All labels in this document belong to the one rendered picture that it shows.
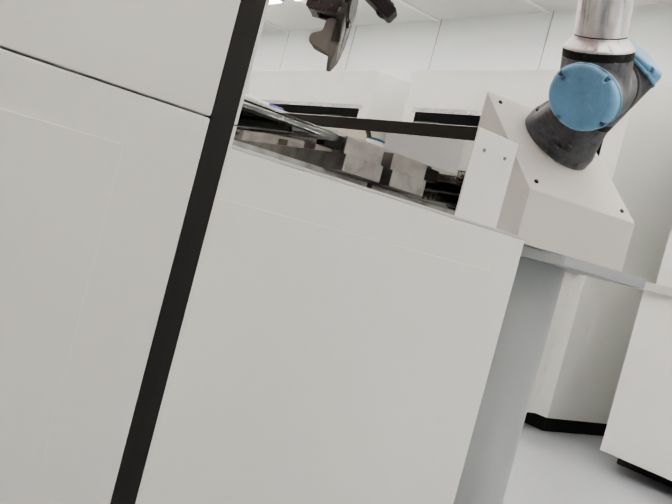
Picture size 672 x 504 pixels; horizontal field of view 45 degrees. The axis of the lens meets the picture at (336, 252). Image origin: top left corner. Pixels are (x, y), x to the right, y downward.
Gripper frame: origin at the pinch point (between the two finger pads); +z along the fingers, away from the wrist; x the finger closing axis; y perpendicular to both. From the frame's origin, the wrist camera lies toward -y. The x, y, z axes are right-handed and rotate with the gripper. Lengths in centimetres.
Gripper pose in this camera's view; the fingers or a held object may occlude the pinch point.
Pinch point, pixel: (333, 65)
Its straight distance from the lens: 153.2
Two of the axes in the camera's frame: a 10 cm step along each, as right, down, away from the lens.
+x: -1.4, 0.0, -9.9
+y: -9.6, -2.6, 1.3
